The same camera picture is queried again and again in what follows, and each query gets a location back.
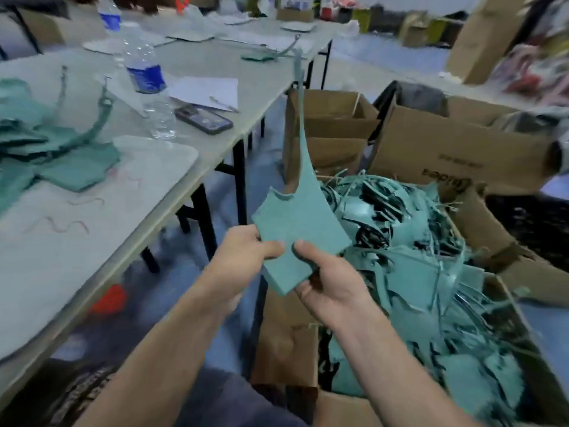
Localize box of green parts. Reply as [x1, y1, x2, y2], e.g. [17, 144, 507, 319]
[249, 168, 569, 427]

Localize single green plastic part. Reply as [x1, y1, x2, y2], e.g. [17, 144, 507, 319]
[251, 50, 353, 297]

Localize person's right hand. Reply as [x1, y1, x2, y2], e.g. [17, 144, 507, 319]
[293, 241, 379, 333]

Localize person's left hand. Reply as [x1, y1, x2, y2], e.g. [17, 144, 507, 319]
[197, 225, 287, 312]

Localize person's left forearm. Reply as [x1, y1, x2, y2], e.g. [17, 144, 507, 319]
[75, 284, 236, 427]

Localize small cardboard box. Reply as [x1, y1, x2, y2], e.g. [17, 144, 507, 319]
[283, 88, 382, 183]

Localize white paper sheet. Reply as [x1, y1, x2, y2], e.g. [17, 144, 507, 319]
[164, 74, 241, 114]

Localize black metal table legs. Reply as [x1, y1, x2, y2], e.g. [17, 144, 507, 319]
[142, 40, 334, 274]

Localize black smartphone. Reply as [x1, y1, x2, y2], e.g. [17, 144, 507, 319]
[174, 103, 235, 136]

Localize tall plain cardboard box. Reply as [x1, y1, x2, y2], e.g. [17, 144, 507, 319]
[445, 0, 528, 85]

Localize pile of green plastic parts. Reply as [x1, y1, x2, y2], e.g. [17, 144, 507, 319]
[0, 65, 122, 214]

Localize dark grey jacket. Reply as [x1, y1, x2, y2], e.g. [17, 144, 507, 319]
[372, 79, 450, 139]

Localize printed brown cardboard box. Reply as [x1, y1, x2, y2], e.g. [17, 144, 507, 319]
[369, 81, 563, 196]

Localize box of black small parts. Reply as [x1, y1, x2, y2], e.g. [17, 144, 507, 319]
[484, 191, 569, 308]

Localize person's right forearm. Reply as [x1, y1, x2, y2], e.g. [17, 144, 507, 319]
[333, 302, 481, 427]

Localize clear blue-label water bottle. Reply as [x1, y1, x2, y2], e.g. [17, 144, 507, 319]
[96, 0, 124, 45]
[120, 21, 179, 141]

